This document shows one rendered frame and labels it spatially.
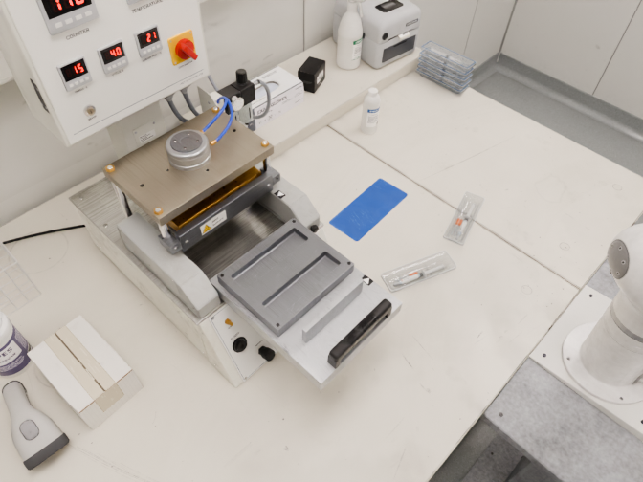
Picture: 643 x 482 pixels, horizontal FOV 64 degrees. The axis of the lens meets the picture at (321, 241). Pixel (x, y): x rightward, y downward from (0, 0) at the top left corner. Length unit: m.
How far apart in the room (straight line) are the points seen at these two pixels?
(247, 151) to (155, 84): 0.22
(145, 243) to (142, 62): 0.33
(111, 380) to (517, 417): 0.81
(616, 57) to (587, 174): 1.56
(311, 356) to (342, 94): 1.01
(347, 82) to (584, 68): 1.80
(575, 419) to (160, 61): 1.08
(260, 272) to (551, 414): 0.66
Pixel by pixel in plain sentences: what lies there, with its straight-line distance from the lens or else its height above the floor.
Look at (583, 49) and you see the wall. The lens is 3.25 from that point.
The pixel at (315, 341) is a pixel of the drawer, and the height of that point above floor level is 0.97.
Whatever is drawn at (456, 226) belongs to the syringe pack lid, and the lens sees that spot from 1.38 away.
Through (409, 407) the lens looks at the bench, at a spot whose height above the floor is 0.75.
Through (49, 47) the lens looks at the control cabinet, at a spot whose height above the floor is 1.34.
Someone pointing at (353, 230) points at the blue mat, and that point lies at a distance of 1.35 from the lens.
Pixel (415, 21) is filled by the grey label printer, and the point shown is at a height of 0.92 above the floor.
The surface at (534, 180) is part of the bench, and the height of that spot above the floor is 0.75.
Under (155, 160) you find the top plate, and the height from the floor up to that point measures 1.11.
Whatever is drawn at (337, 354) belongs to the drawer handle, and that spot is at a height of 1.01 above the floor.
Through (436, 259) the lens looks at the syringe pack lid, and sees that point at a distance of 1.30.
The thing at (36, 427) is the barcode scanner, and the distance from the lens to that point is 1.13.
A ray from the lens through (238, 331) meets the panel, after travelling 1.06.
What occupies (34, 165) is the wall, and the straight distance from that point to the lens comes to 1.53.
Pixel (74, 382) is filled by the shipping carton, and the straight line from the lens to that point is 1.12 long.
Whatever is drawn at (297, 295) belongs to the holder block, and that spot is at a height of 0.98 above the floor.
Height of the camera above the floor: 1.78
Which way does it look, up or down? 51 degrees down
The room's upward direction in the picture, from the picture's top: 2 degrees clockwise
